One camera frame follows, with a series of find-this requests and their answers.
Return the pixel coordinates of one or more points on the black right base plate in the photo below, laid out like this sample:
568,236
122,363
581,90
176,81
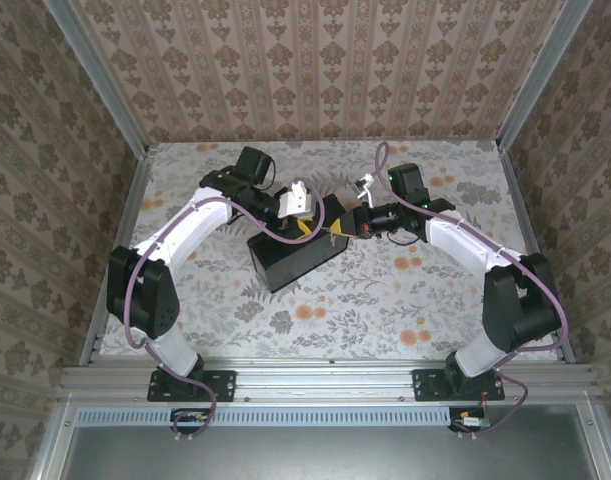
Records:
425,385

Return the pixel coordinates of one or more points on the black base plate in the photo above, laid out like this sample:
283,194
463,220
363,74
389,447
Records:
220,385
425,385

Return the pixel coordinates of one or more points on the aluminium table side rail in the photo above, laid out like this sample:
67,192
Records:
130,210
522,210

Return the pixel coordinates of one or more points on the horizontal aluminium mounting rail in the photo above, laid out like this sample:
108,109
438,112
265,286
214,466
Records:
325,382

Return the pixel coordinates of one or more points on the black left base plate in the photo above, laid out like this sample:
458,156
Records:
220,385

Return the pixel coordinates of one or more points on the aluminium frame post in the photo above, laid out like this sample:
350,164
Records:
100,75
545,75

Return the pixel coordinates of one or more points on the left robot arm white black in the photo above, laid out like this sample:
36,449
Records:
145,300

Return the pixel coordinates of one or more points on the grey metal sheet panel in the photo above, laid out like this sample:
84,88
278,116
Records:
310,455

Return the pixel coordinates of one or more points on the starry night patterned box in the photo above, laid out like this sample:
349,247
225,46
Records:
295,260

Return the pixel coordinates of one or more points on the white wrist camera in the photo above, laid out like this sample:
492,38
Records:
366,186
297,202

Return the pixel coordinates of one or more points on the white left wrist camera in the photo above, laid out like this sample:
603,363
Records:
297,202

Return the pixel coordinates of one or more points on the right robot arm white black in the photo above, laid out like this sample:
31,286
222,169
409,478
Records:
515,310

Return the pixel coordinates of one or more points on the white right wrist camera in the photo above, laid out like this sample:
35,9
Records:
366,186

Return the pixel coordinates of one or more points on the black connector board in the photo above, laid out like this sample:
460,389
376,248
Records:
467,423
190,418

